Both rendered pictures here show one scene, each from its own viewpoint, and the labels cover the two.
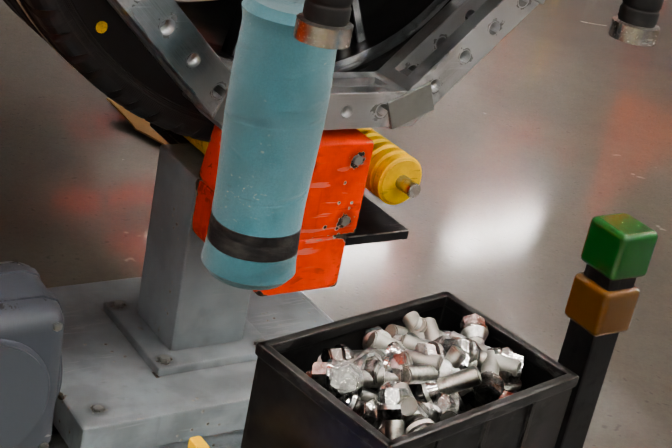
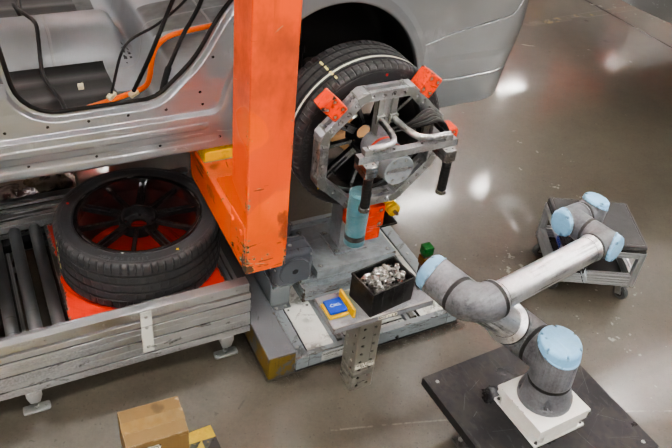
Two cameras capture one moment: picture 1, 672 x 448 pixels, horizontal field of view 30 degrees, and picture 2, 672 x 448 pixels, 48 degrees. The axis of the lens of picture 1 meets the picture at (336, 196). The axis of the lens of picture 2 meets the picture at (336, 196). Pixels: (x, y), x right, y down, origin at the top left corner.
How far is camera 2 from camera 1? 193 cm
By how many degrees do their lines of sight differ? 15
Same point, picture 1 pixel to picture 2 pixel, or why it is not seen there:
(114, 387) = (324, 259)
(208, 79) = (343, 200)
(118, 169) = not seen: hidden behind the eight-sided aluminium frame
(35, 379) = (306, 265)
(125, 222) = not seen: hidden behind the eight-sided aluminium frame
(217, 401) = (350, 262)
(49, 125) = not seen: hidden behind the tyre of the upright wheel
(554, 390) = (410, 280)
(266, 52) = (354, 203)
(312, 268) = (371, 234)
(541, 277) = (467, 196)
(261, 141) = (354, 220)
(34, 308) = (305, 249)
